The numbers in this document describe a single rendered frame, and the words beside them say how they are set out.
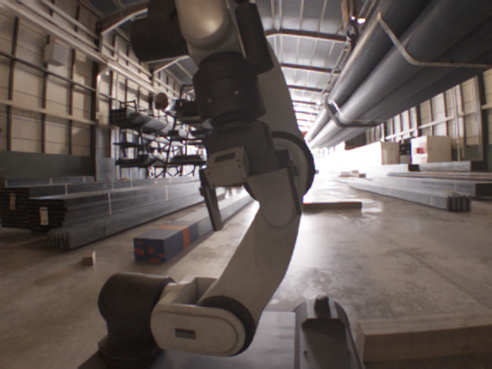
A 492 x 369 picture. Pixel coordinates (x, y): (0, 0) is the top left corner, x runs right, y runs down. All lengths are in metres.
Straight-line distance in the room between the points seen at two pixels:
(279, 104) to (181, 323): 0.48
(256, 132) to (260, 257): 0.28
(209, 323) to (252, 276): 0.13
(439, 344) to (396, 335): 0.16
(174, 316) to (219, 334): 0.10
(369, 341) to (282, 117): 0.73
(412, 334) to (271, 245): 0.63
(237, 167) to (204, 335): 0.40
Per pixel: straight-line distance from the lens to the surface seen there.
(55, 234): 2.59
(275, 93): 0.55
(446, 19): 1.01
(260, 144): 0.34
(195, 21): 0.37
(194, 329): 0.61
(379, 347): 1.00
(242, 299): 0.60
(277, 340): 0.79
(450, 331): 1.07
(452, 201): 4.33
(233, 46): 0.38
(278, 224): 0.49
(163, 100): 11.76
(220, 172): 0.30
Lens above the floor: 0.61
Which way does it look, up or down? 1 degrees down
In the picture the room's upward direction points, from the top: 1 degrees counter-clockwise
